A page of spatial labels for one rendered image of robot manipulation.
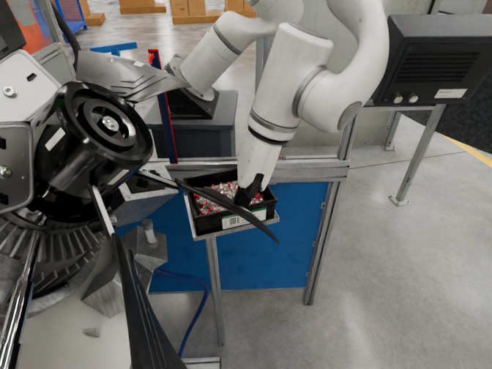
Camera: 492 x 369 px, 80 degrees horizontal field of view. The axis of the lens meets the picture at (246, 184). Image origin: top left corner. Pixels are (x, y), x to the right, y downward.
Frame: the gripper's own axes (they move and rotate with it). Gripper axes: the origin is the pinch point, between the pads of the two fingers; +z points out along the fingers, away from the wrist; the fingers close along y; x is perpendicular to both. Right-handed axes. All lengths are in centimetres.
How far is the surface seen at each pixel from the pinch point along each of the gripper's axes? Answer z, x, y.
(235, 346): 95, 26, -13
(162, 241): 11.3, -13.8, 5.5
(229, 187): 14.2, 0.9, -20.3
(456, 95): -26, 52, -28
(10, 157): -15.6, -28.7, 20.7
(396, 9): -40, 99, -175
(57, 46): 25, -86, -118
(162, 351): -6.4, -11.0, 32.9
